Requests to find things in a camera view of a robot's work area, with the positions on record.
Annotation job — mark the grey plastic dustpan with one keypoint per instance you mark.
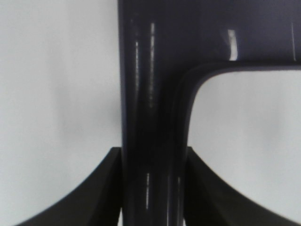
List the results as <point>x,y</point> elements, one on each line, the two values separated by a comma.
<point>168,49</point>

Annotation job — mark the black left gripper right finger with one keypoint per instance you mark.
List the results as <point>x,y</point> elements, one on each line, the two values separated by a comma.
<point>210,201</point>

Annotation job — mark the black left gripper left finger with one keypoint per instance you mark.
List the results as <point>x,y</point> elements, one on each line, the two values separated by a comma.
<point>95,202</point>

